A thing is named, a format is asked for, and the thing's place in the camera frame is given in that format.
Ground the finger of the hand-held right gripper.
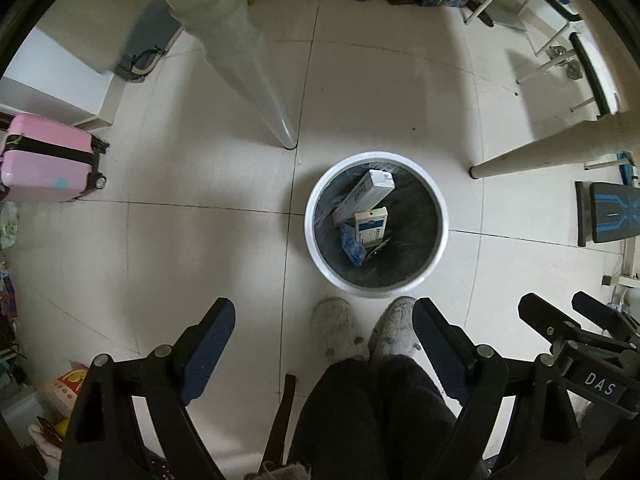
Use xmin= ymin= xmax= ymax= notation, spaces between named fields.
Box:
xmin=571 ymin=291 xmax=640 ymax=350
xmin=518 ymin=293 xmax=582 ymax=357

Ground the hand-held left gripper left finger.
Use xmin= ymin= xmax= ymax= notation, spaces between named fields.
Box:
xmin=59 ymin=298 xmax=236 ymax=480

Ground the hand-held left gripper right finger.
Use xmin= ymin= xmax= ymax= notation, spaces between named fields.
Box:
xmin=412 ymin=298 xmax=587 ymax=480

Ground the white round trash can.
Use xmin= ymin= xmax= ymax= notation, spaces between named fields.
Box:
xmin=304 ymin=151 xmax=450 ymax=294

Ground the black trash bag liner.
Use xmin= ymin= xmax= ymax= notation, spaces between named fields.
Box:
xmin=313 ymin=160 xmax=443 ymax=285

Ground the person's right grey slipper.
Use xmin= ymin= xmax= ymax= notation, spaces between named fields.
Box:
xmin=369 ymin=296 xmax=422 ymax=361

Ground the person's grey slipper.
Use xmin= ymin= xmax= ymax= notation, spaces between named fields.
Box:
xmin=369 ymin=296 xmax=422 ymax=361
xmin=310 ymin=297 xmax=370 ymax=362

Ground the person's right black trouser leg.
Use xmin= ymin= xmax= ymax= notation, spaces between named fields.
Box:
xmin=375 ymin=354 xmax=488 ymax=480

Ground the person's black trouser leg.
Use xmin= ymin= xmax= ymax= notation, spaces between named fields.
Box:
xmin=289 ymin=357 xmax=382 ymax=480
xmin=375 ymin=354 xmax=488 ymax=480

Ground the dark brown wooden stick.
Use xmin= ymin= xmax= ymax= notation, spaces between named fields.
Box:
xmin=261 ymin=373 xmax=299 ymax=467

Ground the black and blue padded bench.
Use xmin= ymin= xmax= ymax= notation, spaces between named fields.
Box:
xmin=574 ymin=180 xmax=640 ymax=248

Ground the person's left grey slipper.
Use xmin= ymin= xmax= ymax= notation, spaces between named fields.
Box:
xmin=310 ymin=297 xmax=370 ymax=362

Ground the person's left black trouser leg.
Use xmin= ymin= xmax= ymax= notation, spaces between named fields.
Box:
xmin=289 ymin=357 xmax=382 ymax=480

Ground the crumpled blue plastic wrapper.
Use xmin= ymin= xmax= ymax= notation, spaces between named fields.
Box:
xmin=339 ymin=224 xmax=368 ymax=268

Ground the red and yellow snack packet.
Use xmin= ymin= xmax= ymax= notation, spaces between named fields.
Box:
xmin=42 ymin=360 xmax=92 ymax=422

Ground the white and blue medicine box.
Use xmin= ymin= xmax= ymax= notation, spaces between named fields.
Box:
xmin=354 ymin=206 xmax=390 ymax=248

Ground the beige tapered table leg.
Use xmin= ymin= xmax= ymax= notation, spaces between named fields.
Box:
xmin=469 ymin=109 xmax=640 ymax=181

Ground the long white carton box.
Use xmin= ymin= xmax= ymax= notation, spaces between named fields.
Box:
xmin=332 ymin=169 xmax=395 ymax=227

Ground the black padded bar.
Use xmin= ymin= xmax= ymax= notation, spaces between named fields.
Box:
xmin=569 ymin=32 xmax=622 ymax=117

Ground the pink suitcase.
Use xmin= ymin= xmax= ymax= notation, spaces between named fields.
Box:
xmin=0 ymin=113 xmax=110 ymax=204

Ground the black sandal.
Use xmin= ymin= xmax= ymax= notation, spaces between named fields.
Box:
xmin=117 ymin=47 xmax=167 ymax=82

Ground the grey tapered table leg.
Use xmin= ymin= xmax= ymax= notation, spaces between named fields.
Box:
xmin=167 ymin=0 xmax=298 ymax=150

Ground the white cabinet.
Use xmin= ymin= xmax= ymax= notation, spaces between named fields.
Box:
xmin=0 ymin=24 xmax=129 ymax=132

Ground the grey floor mat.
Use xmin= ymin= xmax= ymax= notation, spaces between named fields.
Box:
xmin=118 ymin=0 xmax=184 ymax=74

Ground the white metal chair frame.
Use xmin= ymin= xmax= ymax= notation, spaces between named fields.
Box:
xmin=463 ymin=0 xmax=621 ymax=116

